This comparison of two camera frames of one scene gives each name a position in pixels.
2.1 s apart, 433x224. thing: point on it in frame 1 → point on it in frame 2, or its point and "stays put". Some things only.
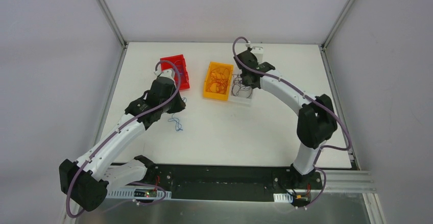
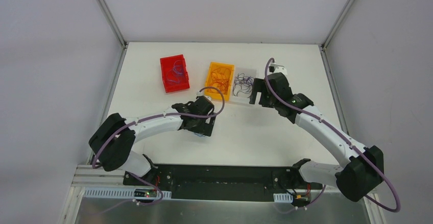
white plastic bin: [240, 93] stays put
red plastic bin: [179, 60] stays put
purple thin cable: [237, 81] stays put
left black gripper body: [179, 104] → [206, 126]
